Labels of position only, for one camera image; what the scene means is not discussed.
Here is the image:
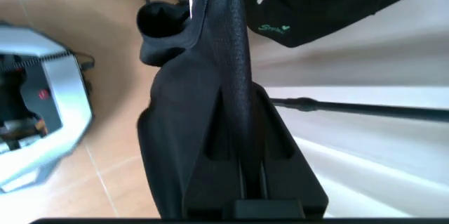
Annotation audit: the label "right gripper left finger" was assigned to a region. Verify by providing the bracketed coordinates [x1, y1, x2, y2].
[182, 86, 245, 218]

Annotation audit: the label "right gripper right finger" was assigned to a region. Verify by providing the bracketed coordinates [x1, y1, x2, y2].
[257, 82, 330, 218]

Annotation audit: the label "black garment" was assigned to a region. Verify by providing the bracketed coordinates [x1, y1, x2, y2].
[135, 0, 266, 218]

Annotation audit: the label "black shorts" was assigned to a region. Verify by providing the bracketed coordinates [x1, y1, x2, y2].
[241, 0, 449, 48]

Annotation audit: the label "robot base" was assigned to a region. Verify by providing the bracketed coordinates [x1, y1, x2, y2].
[0, 22, 96, 194]

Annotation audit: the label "black clothes rack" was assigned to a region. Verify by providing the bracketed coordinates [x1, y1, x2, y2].
[135, 0, 449, 124]

